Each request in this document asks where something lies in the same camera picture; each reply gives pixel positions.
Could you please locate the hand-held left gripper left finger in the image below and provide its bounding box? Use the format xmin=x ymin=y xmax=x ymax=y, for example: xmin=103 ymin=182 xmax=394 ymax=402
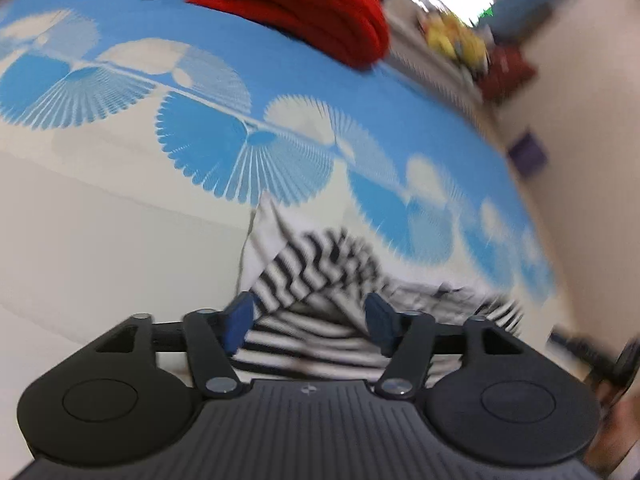
xmin=92 ymin=292 xmax=257 ymax=400

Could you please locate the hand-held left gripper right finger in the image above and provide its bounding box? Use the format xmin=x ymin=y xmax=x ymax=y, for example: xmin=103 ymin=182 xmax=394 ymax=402
xmin=364 ymin=294 xmax=518 ymax=401

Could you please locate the striped white hooded shirt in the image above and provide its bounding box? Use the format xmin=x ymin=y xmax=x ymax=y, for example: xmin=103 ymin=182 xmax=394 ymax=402
xmin=237 ymin=192 xmax=527 ymax=387

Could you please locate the person's right forearm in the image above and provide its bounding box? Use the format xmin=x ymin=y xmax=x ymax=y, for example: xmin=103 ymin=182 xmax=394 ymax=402
xmin=584 ymin=400 xmax=640 ymax=479

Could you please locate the purple box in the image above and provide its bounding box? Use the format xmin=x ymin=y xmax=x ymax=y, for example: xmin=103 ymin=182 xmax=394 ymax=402
xmin=507 ymin=132 xmax=547 ymax=177

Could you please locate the blue white printed bed sheet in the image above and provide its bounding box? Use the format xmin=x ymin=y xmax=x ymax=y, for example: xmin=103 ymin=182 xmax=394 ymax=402
xmin=0 ymin=0 xmax=561 ymax=463

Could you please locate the dark red cushion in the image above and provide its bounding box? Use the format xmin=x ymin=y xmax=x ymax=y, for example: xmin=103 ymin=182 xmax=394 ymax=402
xmin=479 ymin=45 xmax=537 ymax=104

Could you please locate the yellow round plush toy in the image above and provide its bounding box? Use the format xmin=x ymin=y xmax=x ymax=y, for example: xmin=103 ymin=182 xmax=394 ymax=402
xmin=454 ymin=35 xmax=490 ymax=69

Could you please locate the yellow duck plush toy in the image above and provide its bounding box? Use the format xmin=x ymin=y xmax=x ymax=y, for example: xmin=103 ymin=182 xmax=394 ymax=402
xmin=424 ymin=12 xmax=463 ymax=58

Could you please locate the red folded blanket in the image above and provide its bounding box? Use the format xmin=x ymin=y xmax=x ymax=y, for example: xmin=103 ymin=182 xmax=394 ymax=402
xmin=186 ymin=0 xmax=392 ymax=70

